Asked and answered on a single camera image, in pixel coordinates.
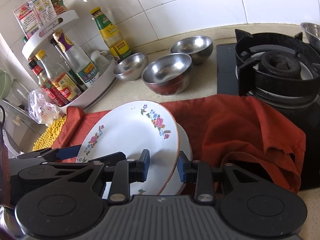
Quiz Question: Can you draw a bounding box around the large white floral plate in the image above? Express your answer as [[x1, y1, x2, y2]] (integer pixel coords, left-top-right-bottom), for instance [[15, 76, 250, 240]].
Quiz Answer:
[[161, 124, 193, 196]]

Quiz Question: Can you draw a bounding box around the gold-rimmed floral plate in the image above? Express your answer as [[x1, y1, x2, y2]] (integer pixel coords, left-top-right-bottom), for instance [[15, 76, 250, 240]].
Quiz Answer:
[[76, 100, 180, 195]]

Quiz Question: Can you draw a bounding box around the steel bowl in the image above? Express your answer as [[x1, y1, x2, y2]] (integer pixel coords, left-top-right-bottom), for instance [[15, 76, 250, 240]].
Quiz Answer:
[[142, 53, 193, 95], [113, 53, 149, 82], [169, 35, 213, 66]]

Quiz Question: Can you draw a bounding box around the yellow chenille mat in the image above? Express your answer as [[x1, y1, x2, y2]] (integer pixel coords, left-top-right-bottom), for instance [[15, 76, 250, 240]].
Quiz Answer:
[[33, 115, 67, 151]]

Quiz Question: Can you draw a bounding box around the clear plastic bag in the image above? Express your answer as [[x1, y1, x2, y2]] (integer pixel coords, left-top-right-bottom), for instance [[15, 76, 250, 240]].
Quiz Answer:
[[28, 88, 63, 126]]

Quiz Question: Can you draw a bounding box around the red cloth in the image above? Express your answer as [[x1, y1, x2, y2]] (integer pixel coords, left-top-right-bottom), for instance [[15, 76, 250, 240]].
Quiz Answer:
[[53, 95, 306, 193]]

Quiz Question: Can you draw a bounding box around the red soy sauce bottle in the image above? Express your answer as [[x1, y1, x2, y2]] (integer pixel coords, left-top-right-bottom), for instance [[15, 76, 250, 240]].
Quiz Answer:
[[28, 59, 69, 107]]

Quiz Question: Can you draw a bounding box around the yellow-label vinegar bottle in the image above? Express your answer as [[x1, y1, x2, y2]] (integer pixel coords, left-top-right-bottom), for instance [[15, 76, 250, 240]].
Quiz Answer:
[[36, 49, 82, 102]]

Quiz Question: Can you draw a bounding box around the white rotating condiment rack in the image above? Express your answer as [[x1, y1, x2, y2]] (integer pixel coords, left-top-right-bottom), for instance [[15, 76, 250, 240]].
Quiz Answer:
[[22, 10, 117, 112]]

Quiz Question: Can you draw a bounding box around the clear bottle green label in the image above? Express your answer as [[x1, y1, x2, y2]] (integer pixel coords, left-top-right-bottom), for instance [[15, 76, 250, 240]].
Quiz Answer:
[[53, 29, 100, 88]]

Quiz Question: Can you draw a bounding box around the yellow oil bottle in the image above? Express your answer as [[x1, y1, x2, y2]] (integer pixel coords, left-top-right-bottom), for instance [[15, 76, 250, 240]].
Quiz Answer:
[[91, 7, 132, 62]]

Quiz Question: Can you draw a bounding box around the black gas stove burner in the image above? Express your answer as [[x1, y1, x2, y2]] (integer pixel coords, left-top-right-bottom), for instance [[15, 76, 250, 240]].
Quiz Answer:
[[216, 29, 319, 190]]

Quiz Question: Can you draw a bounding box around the seasoning packet on rack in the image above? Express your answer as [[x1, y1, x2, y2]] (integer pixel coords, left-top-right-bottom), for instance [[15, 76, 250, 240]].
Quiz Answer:
[[12, 0, 57, 39]]

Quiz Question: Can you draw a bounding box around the green-lid jar on rack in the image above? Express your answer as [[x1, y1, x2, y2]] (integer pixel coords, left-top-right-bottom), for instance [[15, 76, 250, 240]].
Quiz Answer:
[[51, 0, 68, 15]]

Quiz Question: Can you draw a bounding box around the steel basin by stove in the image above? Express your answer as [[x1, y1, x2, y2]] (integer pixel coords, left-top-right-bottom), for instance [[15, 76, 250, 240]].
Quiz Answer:
[[300, 22, 320, 50]]

